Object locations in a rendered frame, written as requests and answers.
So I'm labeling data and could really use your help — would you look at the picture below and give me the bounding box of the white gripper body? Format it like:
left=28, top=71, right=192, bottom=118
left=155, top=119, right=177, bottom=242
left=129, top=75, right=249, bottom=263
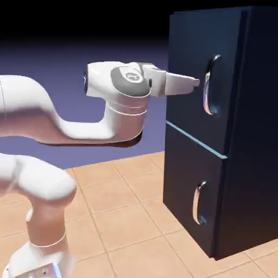
left=165, top=71, right=200, bottom=96

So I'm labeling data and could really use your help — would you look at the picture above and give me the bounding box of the dark blue cabinet door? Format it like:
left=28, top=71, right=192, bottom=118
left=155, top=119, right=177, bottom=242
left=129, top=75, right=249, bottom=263
left=166, top=10, right=242, bottom=159
left=162, top=122, right=228, bottom=259

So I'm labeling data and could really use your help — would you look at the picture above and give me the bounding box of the dark blue cabinet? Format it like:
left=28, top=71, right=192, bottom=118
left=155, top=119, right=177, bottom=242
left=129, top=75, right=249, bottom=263
left=162, top=5, right=278, bottom=261

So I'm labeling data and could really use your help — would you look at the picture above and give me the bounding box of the curved silver door handle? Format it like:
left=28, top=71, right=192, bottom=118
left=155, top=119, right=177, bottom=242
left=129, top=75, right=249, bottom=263
left=192, top=180, right=208, bottom=226
left=203, top=54, right=222, bottom=116

